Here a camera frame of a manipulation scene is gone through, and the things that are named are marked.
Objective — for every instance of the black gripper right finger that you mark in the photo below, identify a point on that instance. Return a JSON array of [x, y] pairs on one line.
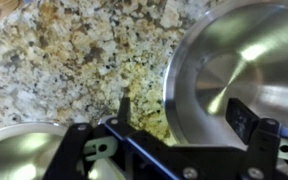
[[267, 146]]

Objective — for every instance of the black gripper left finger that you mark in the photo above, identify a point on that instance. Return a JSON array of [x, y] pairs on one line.
[[84, 156]]

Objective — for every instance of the stainless steel bowl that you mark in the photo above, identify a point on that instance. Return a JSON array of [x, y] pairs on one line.
[[224, 50], [17, 153]]

